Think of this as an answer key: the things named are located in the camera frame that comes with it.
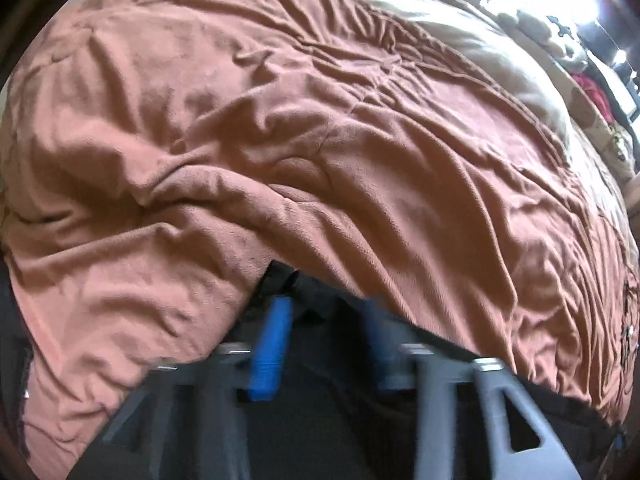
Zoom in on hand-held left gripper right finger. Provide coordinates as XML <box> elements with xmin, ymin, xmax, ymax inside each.
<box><xmin>364</xmin><ymin>300</ymin><xmax>585</xmax><ymax>480</ymax></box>

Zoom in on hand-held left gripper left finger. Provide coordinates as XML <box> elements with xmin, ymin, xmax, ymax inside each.
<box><xmin>67</xmin><ymin>296</ymin><xmax>296</xmax><ymax>480</ymax></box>

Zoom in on black thin pants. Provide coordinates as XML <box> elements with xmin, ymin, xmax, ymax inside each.
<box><xmin>220</xmin><ymin>260</ymin><xmax>628</xmax><ymax>480</ymax></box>

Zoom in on dark cloth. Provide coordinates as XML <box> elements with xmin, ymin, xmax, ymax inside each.
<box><xmin>0</xmin><ymin>260</ymin><xmax>33</xmax><ymax>458</ymax></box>

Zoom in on beige plush toy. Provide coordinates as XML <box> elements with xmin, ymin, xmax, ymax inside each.
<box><xmin>562</xmin><ymin>82</ymin><xmax>638</xmax><ymax>183</ymax></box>

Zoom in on beige bedspread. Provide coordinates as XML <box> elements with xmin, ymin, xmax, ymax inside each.
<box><xmin>310</xmin><ymin>0</ymin><xmax>638</xmax><ymax>226</ymax></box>

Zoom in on red cloth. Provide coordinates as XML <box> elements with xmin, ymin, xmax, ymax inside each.
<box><xmin>571</xmin><ymin>71</ymin><xmax>615</xmax><ymax>127</ymax></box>

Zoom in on white plush toy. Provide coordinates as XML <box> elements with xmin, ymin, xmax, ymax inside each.
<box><xmin>497</xmin><ymin>7</ymin><xmax>591</xmax><ymax>75</ymax></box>

